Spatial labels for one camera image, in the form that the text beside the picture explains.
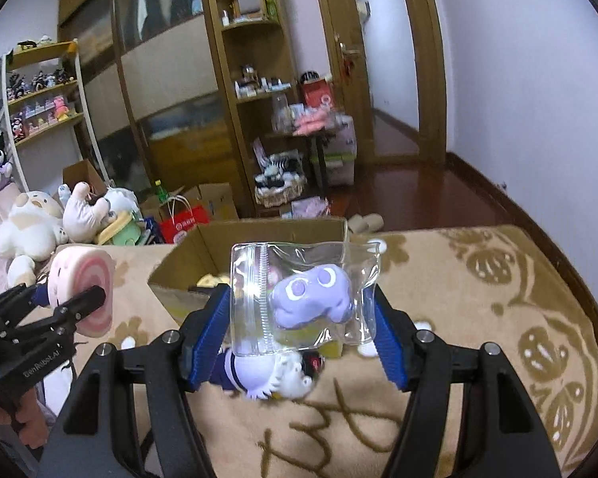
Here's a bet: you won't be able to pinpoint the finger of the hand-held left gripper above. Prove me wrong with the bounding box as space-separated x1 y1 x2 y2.
10 286 108 342
0 283 48 332

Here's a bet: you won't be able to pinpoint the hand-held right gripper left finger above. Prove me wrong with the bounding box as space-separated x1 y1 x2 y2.
37 284 232 478

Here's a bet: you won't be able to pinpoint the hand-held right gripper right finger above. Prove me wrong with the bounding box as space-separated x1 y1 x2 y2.
366 291 561 478

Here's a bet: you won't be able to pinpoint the pink round plush toy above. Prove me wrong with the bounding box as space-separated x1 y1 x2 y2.
45 245 116 337

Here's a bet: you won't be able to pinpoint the white-haired plush doll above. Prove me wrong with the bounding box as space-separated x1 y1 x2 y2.
212 343 327 402

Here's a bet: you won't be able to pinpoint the printed cardboard box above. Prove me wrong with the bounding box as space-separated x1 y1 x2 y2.
147 216 352 359

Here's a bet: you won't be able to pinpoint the person's left hand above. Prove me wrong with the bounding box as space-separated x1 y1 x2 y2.
0 398 48 449

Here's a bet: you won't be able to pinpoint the cream plush dog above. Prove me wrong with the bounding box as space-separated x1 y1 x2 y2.
0 192 65 287

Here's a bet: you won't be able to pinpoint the green and yellow plush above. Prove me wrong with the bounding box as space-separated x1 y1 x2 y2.
94 212 140 246

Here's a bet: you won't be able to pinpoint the brown floral blanket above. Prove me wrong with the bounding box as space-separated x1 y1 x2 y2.
0 224 598 478

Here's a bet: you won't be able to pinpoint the red paper bag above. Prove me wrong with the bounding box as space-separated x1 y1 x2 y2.
158 196 212 245

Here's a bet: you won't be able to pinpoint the tall brown cardboard box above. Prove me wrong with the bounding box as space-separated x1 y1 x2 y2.
62 159 108 197

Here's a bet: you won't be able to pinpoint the pair of slippers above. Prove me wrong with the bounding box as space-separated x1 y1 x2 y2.
346 213 384 234

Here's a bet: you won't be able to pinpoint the open brown cardboard box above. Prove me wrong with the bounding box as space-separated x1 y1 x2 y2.
140 182 237 222

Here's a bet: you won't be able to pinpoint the woven basket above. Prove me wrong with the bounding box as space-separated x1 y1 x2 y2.
254 179 307 207

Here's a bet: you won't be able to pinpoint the pink bag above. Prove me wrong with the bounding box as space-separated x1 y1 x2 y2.
291 198 330 219

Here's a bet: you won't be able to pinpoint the row of pink figurines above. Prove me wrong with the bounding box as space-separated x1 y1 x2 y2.
10 97 83 140

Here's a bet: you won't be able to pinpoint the striped plush toy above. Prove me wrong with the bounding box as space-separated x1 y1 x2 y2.
259 154 302 185

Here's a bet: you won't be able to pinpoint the white storage bin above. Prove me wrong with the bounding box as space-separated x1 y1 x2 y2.
324 117 356 187

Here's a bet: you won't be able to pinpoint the figurine display shelf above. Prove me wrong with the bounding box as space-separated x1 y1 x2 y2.
0 40 105 185

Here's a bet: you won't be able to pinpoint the small dark table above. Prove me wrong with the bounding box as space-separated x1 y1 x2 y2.
266 127 350 192

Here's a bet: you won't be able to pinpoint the row of dark figurines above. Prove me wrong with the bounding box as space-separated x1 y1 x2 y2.
7 67 75 98

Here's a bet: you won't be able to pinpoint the clear jar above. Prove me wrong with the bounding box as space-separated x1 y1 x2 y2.
271 94 295 133

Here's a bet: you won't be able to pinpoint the pink packets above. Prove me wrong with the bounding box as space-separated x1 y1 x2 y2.
291 110 337 135

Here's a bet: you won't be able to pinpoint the wooden wardrobe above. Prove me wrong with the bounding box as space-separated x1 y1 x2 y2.
60 0 240 220

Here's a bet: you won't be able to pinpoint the red box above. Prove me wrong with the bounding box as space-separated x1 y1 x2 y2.
301 80 336 109

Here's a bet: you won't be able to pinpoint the wooden corner shelf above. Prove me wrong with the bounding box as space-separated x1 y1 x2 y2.
199 0 310 217

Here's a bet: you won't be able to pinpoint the wooden door with glass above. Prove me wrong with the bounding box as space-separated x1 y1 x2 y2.
314 0 449 170

